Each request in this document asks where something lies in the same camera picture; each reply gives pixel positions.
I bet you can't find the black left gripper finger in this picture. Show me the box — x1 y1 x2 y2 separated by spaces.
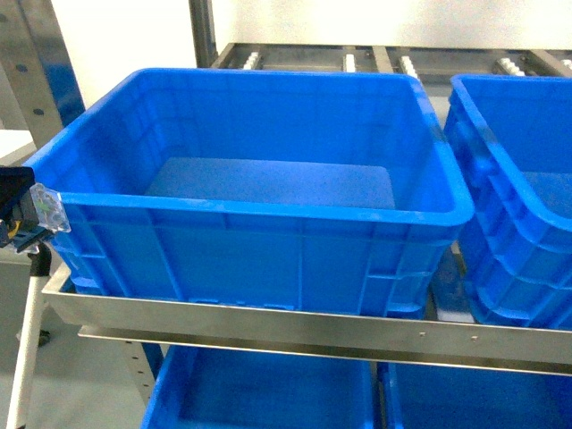
1 165 35 248

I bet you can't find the red mushroom push button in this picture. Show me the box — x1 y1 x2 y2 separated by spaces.
5 183 71 254

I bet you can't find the stainless steel roller rack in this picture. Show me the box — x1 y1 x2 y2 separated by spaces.
0 0 572 406

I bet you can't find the blue lower crate left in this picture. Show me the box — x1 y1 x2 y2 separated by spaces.
141 346 381 428

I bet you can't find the blue plastic crate left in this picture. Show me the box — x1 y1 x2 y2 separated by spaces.
28 69 474 319

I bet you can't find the blue plastic crate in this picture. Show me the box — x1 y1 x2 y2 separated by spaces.
28 69 474 319
444 74 571 330

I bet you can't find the blue lower crate right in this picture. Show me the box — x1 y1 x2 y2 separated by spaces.
378 364 571 428

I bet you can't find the blue plastic crate right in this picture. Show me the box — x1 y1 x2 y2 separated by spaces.
444 74 571 330

